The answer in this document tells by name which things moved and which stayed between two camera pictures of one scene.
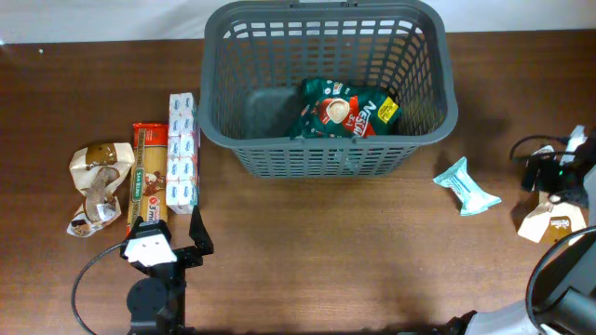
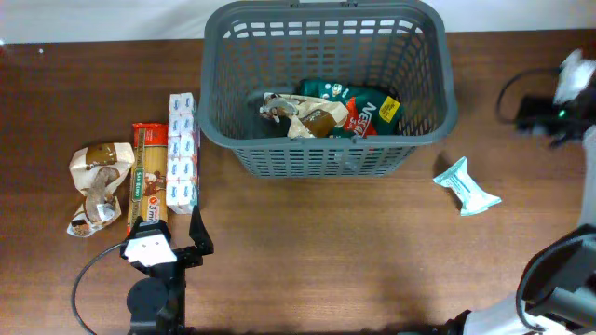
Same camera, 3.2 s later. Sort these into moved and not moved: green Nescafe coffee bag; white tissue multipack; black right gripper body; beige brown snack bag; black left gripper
Moved: beige brown snack bag; black right gripper body
Not moved: green Nescafe coffee bag; white tissue multipack; black left gripper
